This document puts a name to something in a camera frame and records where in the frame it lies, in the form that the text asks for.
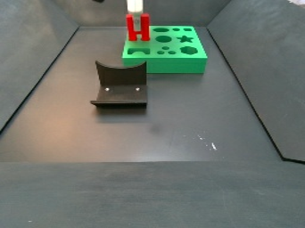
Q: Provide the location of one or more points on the green shape-sorting insertion block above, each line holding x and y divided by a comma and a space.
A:
172, 51

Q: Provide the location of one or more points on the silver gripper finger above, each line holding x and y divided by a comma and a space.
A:
135, 8

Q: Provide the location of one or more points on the black curved holder bracket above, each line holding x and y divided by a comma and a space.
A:
123, 85

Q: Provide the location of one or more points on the red double-square peg object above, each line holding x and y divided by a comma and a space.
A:
137, 26

